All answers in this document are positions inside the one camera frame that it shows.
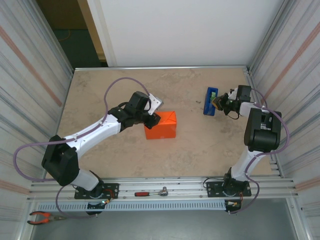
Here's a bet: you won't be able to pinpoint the blue tape dispenser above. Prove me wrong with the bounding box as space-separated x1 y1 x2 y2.
203 86 219 116

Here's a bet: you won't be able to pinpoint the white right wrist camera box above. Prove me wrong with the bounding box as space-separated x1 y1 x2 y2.
228 87 240 101

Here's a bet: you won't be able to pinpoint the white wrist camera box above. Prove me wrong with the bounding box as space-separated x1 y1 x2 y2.
228 87 240 101
147 92 165 116

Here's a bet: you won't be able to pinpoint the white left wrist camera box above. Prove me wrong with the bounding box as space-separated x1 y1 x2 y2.
147 92 165 116

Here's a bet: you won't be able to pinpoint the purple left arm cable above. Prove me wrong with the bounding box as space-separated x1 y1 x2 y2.
12 77 152 219

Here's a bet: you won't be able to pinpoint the aluminium table edge rail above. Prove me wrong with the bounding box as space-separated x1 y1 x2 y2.
73 65 251 74

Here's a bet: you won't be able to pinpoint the striped translucent enclosure panel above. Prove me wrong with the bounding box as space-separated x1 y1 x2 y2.
246 0 320 240
0 0 75 240

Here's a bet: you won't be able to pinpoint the aluminium mounting rail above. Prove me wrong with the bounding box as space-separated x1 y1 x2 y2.
27 176 300 201

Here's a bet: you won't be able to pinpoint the red-handled ratchet wrench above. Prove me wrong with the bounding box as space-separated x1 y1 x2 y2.
134 186 171 198

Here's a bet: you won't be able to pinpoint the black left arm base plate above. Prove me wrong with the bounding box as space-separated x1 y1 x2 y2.
74 182 120 200

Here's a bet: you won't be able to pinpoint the white slotted cable duct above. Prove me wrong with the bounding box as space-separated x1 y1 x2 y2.
36 199 227 212

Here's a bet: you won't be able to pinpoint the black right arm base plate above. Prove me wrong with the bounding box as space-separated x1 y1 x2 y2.
206 180 252 198

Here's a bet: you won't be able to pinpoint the orange floor cord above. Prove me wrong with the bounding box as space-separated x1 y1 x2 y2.
57 28 71 42

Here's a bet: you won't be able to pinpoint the orange-handled pliers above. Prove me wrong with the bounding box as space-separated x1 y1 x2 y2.
26 211 64 225

